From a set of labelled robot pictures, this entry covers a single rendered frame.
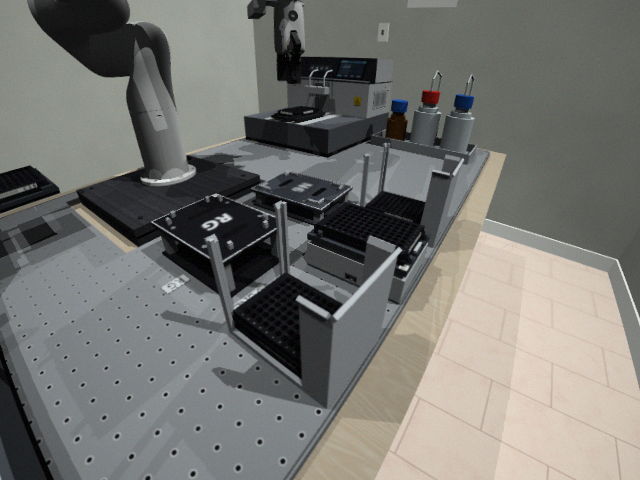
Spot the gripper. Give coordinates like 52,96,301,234
269,0,305,84

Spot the black regrip nest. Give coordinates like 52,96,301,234
151,193,279,298

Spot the blue bottle cap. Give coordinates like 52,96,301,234
454,95,474,107
391,100,408,111

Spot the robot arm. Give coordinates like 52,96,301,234
27,0,196,187

